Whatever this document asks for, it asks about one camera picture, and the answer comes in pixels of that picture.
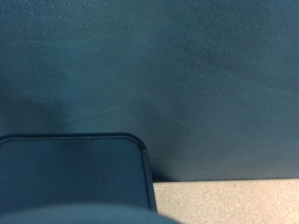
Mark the black Keurig coffee machine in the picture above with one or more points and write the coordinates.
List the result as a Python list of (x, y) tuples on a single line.
[(71, 174)]

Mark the dark grey partition panel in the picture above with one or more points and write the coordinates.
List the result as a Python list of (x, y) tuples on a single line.
[(155, 62)]

